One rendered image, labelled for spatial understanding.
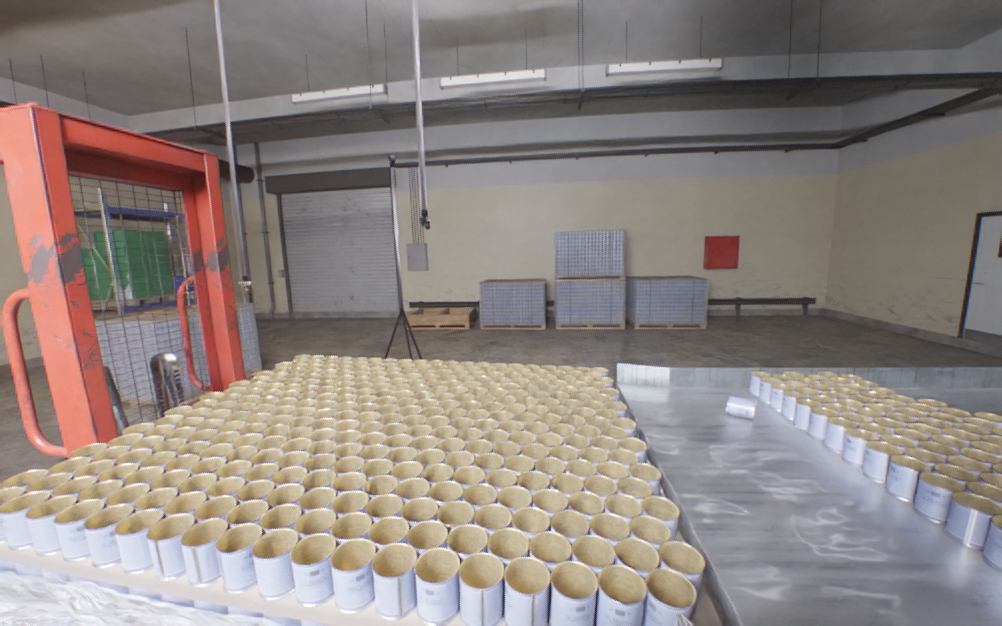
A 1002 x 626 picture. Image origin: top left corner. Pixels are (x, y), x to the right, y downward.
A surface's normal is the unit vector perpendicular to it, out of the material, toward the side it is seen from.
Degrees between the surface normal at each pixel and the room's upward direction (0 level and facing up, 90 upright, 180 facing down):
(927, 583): 0
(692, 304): 89
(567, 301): 89
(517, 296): 92
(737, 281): 90
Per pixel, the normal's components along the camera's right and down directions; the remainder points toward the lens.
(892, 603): -0.03, -0.99
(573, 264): -0.13, 0.14
